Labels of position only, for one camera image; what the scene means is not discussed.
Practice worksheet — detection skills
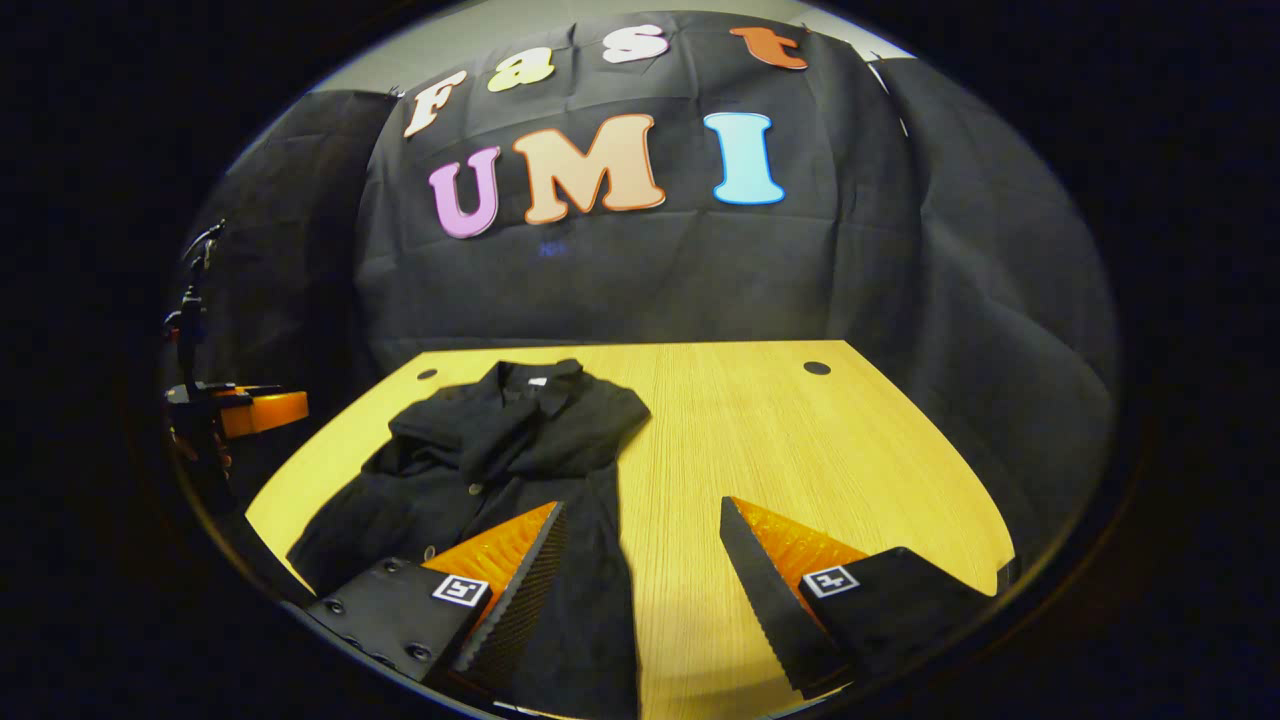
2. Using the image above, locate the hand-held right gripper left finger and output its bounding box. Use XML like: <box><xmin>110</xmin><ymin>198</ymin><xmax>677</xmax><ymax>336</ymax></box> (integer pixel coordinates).
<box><xmin>303</xmin><ymin>500</ymin><xmax>570</xmax><ymax>701</ymax></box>

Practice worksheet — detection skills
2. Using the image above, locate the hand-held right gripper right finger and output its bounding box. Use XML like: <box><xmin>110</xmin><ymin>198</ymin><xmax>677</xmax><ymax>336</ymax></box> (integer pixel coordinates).
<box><xmin>718</xmin><ymin>494</ymin><xmax>1003</xmax><ymax>700</ymax></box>

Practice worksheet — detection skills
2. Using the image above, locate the black button shirt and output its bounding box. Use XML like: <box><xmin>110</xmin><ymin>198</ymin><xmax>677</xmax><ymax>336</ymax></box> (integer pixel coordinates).
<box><xmin>285</xmin><ymin>358</ymin><xmax>654</xmax><ymax>720</ymax></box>

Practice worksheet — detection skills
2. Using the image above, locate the black backdrop cloth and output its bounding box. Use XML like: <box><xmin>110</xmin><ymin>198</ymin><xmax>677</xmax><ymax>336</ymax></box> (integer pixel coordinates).
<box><xmin>160</xmin><ymin>10</ymin><xmax>1121</xmax><ymax>571</ymax></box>

